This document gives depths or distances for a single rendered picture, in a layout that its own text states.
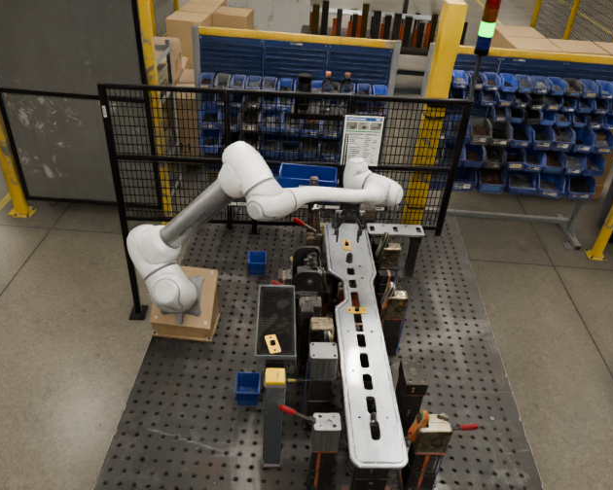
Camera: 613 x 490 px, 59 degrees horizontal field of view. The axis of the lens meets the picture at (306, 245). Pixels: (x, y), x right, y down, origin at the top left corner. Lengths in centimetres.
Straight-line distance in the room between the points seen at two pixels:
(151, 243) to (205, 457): 86
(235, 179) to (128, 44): 217
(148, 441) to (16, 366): 159
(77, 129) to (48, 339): 157
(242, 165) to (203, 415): 100
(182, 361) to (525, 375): 215
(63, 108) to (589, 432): 400
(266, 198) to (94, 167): 272
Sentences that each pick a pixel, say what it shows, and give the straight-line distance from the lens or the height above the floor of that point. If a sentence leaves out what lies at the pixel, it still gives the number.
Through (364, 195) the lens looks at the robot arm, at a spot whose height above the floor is 141.
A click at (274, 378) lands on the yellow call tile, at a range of 179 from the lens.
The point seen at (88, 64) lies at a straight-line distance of 418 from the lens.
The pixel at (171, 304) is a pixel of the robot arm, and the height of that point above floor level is 102.
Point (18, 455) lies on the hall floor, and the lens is 325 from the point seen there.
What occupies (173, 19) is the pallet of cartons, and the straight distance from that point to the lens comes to 634.
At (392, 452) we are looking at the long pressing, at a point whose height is 100.
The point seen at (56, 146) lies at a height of 64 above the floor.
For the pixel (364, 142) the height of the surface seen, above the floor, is 129.
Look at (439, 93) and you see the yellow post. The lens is 299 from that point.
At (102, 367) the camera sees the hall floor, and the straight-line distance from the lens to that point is 350.
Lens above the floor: 252
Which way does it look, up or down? 36 degrees down
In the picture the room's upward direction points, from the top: 4 degrees clockwise
